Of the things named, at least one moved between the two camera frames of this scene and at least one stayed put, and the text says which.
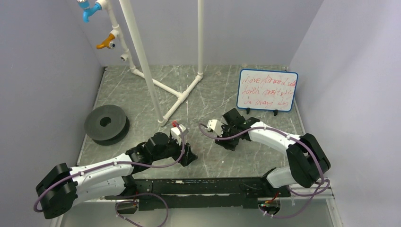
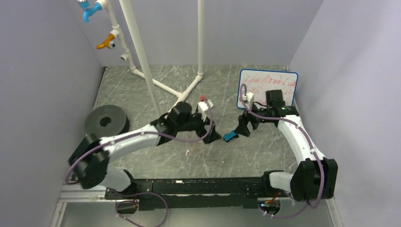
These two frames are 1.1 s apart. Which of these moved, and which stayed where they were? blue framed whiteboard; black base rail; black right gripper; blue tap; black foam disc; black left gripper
Moved: black right gripper; black left gripper
Stayed: blue framed whiteboard; black base rail; black foam disc; blue tap
